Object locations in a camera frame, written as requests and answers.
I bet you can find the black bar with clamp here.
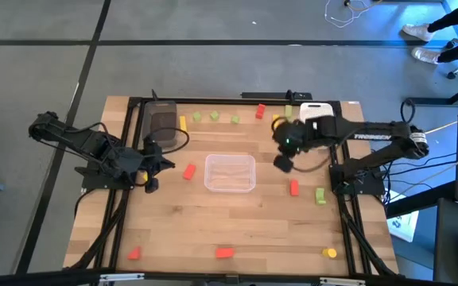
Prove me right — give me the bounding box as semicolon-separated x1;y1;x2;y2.
240;91;313;101

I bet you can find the black aluminium table frame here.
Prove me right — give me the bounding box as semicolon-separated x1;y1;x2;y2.
64;96;401;286

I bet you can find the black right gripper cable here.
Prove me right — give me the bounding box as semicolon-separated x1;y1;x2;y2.
290;153;333;174

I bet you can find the black desk foot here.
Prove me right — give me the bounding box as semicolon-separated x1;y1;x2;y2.
406;77;458;106
386;180;458;219

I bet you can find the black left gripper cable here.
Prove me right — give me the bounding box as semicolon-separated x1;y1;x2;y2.
144;126;191;157

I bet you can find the person's white shoe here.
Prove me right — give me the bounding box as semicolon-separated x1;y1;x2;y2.
410;46;441;65
402;23;436;43

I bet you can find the dark desk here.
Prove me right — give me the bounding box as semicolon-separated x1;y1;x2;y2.
433;197;458;285

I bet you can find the silver frame bracket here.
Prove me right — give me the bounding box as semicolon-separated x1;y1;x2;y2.
99;272;146;283
319;276;367;286

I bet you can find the yellow cable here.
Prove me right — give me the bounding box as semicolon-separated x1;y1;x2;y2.
425;121;458;135

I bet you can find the clear plastic bin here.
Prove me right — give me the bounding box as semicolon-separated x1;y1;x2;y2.
204;153;257;194

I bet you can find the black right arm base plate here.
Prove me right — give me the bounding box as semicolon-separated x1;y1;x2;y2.
329;163;386;196

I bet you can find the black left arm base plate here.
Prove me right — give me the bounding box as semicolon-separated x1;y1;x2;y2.
73;164;138;191

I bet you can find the white printed paper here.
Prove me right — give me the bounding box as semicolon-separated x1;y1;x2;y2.
386;189;420;243

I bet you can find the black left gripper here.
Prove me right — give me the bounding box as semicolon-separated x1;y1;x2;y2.
137;137;177;195

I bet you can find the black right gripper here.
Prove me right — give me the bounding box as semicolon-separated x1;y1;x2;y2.
271;117;314;174

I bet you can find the white plastic bin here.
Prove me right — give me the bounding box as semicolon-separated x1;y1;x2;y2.
299;102;338;150

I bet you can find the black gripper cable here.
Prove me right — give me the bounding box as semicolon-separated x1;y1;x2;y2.
144;126;191;157
290;153;333;174

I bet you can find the smoky grey plastic bin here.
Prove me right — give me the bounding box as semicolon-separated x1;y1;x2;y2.
141;100;179;149

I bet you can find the red triangular block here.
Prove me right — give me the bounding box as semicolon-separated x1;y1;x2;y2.
126;245;143;261

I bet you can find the white floor cable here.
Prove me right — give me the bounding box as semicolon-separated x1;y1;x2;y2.
324;0;373;29

